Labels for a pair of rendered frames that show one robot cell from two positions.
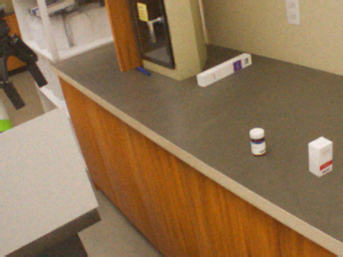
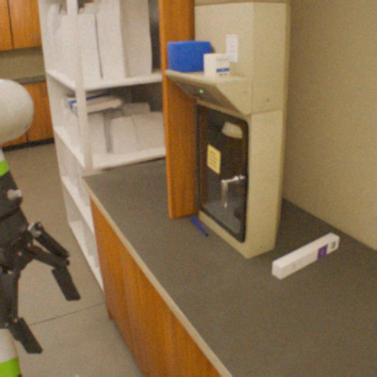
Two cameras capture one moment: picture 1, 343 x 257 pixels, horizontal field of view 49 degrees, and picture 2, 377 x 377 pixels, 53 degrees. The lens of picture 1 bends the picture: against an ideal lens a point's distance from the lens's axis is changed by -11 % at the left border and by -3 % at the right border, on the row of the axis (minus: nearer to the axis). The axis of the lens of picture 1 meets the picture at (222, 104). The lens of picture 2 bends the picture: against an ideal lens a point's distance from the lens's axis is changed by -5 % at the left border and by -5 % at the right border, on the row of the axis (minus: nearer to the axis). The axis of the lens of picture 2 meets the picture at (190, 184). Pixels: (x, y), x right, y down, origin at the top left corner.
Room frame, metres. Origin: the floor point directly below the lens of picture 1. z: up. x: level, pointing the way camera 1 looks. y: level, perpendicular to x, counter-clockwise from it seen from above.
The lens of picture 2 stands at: (0.45, 0.18, 1.66)
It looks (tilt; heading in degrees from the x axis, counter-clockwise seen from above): 23 degrees down; 8
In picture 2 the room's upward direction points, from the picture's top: 2 degrees counter-clockwise
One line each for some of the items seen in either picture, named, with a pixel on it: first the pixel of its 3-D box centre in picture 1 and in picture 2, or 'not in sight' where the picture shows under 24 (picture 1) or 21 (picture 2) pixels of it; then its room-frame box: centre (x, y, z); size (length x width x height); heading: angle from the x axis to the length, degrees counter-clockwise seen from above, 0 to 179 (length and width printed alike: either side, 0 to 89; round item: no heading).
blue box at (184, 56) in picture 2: not in sight; (188, 55); (1.70, 0.35, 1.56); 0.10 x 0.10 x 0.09; 35
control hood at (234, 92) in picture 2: not in sight; (204, 90); (1.63, 0.30, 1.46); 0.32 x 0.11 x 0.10; 35
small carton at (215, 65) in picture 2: not in sight; (216, 65); (1.57, 0.26, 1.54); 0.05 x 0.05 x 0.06; 43
